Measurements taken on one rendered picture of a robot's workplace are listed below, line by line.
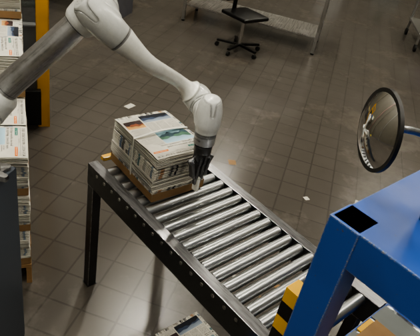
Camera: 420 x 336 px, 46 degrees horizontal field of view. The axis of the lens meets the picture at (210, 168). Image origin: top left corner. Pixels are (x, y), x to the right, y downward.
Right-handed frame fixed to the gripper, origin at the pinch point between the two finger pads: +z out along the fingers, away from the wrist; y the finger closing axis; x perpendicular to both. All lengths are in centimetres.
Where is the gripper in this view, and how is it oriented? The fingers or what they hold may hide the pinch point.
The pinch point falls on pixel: (196, 183)
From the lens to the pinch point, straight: 215.9
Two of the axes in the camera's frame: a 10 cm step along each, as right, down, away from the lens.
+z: -1.7, 8.2, 5.4
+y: -7.5, 2.5, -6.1
